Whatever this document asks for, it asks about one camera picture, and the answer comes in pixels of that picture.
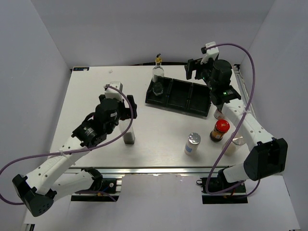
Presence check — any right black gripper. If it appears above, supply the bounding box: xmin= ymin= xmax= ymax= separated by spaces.
xmin=184 ymin=58 xmax=217 ymax=91

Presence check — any glass bottle with dark contents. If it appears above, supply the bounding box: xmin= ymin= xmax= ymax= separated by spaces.
xmin=119 ymin=119 xmax=135 ymax=145

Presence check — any brown jar red lid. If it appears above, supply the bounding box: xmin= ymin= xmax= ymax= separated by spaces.
xmin=210 ymin=119 xmax=230 ymax=142

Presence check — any clear glass oil bottle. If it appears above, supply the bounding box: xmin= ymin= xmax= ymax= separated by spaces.
xmin=152 ymin=53 xmax=164 ymax=96

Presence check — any white shaker silver lid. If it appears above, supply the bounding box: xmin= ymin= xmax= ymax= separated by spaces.
xmin=184 ymin=132 xmax=201 ymax=155

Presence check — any clear jar with beige powder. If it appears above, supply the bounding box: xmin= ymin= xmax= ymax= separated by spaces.
xmin=224 ymin=135 xmax=245 ymax=156

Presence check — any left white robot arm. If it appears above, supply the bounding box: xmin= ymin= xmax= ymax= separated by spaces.
xmin=12 ymin=94 xmax=137 ymax=217

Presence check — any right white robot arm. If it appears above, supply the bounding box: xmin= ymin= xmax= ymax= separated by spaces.
xmin=185 ymin=58 xmax=288 ymax=192

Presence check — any black three-compartment tray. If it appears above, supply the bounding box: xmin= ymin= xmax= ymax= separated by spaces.
xmin=145 ymin=77 xmax=211 ymax=117

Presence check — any small jar white lid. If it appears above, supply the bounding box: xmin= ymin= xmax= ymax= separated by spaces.
xmin=214 ymin=109 xmax=225 ymax=120

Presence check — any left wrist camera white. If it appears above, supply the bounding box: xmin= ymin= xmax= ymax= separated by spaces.
xmin=104 ymin=81 xmax=123 ymax=102

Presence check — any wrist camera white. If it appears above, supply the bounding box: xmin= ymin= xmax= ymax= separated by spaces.
xmin=104 ymin=81 xmax=123 ymax=102
xmin=201 ymin=41 xmax=219 ymax=64

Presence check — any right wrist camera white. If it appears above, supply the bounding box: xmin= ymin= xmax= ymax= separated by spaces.
xmin=201 ymin=41 xmax=219 ymax=64

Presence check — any aluminium rail right side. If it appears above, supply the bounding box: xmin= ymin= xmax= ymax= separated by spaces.
xmin=232 ymin=64 xmax=262 ymax=138

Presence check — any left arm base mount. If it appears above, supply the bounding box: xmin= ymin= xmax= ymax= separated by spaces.
xmin=71 ymin=167 xmax=119 ymax=202

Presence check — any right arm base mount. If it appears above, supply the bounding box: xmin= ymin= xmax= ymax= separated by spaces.
xmin=196 ymin=169 xmax=248 ymax=205

